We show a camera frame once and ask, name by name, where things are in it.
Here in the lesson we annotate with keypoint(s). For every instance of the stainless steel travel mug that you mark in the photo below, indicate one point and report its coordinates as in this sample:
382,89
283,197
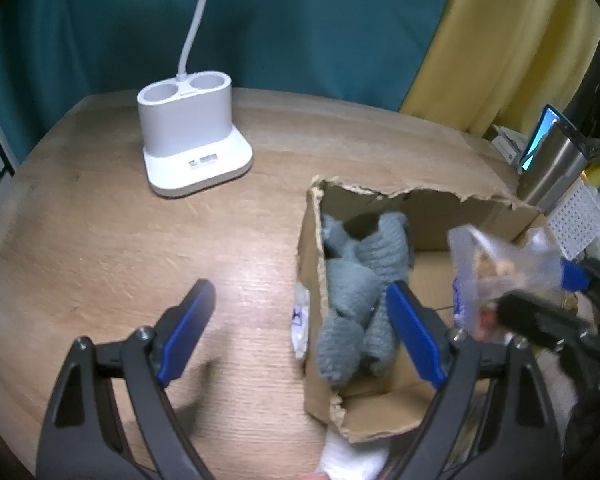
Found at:
556,163

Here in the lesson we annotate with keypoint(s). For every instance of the teal curtain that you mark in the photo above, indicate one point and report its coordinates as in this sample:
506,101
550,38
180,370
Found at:
54,53

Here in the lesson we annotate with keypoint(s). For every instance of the white perforated plastic basket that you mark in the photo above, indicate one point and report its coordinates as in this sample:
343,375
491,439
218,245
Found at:
575,220

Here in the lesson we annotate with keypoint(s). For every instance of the yellow curtain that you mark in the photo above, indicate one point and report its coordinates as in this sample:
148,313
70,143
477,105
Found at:
501,61

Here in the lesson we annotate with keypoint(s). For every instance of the bag of cotton swabs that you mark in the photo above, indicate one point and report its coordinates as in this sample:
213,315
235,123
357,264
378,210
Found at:
300,322

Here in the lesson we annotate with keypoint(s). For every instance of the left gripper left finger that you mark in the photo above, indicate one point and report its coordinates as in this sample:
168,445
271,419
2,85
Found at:
82,436

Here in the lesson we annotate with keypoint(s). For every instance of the white towel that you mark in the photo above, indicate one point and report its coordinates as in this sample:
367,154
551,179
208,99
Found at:
342,460

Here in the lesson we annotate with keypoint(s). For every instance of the brown cardboard box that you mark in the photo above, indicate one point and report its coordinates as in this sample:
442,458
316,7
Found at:
370,409

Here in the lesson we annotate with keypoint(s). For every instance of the white desk lamp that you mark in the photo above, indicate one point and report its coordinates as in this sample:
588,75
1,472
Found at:
190,141

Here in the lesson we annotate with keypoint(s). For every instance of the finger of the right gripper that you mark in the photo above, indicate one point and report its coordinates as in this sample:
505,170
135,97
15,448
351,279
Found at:
543,323
583,276

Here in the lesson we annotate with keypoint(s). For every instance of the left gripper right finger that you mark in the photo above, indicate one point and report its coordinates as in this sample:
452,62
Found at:
517,436

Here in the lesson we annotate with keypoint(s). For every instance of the yellow sponge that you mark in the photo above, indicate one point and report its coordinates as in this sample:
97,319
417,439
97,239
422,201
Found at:
592,175

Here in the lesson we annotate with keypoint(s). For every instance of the grey knitted glove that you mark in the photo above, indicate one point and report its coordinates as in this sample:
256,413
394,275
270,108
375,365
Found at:
356,336

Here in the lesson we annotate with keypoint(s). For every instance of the clear bag of small items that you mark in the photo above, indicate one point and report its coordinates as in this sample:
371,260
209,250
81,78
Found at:
488,267

